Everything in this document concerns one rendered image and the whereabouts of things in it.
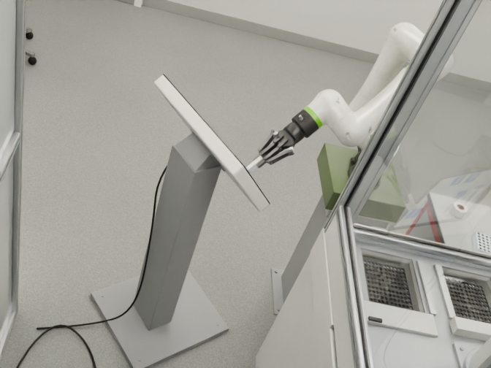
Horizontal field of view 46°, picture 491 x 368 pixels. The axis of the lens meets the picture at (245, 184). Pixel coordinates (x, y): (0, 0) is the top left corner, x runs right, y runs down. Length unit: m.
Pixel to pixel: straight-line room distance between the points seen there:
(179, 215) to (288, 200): 1.56
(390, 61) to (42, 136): 2.14
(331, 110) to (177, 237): 0.75
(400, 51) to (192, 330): 1.53
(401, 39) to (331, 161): 0.61
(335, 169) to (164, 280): 0.87
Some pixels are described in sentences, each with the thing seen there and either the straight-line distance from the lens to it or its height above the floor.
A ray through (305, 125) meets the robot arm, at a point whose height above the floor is 1.21.
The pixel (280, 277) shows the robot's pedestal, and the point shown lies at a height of 0.02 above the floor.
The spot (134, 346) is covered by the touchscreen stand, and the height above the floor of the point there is 0.03.
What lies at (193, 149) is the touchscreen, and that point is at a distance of 2.03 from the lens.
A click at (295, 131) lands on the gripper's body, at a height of 1.18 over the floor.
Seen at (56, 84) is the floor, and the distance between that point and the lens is 4.08.
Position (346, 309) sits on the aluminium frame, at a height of 1.05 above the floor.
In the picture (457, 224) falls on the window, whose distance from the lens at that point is 1.30.
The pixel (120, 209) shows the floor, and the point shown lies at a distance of 3.23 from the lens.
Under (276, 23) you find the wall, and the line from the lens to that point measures 5.33.
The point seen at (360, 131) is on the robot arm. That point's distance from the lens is 2.08.
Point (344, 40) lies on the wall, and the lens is 5.48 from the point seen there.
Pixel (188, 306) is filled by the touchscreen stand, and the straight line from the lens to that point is 2.84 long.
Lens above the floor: 2.30
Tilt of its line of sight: 40 degrees down
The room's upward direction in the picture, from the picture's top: 20 degrees clockwise
